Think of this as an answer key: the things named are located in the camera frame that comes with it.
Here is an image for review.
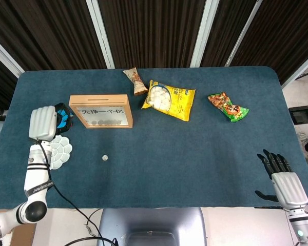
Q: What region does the thin grey floor cable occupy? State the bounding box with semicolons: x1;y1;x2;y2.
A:
85;209;103;238

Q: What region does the green orange snack bag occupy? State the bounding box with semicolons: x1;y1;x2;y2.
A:
207;92;250;123

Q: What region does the blue hand clapper toy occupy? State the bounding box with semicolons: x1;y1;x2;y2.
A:
56;109;71;129

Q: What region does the white flower paint palette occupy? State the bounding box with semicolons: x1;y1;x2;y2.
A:
49;135;73;170

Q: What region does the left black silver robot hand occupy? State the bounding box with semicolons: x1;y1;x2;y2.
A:
28;102;74;142

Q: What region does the wooden coin bank box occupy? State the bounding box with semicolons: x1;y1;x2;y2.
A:
68;94;134;129

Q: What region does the brown cardboard box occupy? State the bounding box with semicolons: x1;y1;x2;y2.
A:
0;209;37;246

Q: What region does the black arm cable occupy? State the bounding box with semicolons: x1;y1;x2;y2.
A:
37;139;119;246

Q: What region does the brown snack packet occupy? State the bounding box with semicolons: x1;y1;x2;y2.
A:
122;67;149;96

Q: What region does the white partition frame post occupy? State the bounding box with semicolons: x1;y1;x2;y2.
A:
86;0;116;69
281;48;308;89
0;33;25;77
189;0;220;68
225;0;263;67

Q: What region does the blue felt table cover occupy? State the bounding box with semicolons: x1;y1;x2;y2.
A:
0;66;308;210

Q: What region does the grey robot torso base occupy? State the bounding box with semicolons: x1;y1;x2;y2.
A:
96;207;208;246

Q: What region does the yellow snack bag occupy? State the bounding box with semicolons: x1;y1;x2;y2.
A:
141;79;196;121

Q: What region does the black floor box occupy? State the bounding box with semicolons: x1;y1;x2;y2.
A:
288;105;308;126

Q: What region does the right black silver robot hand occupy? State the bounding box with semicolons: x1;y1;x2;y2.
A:
255;149;308;211

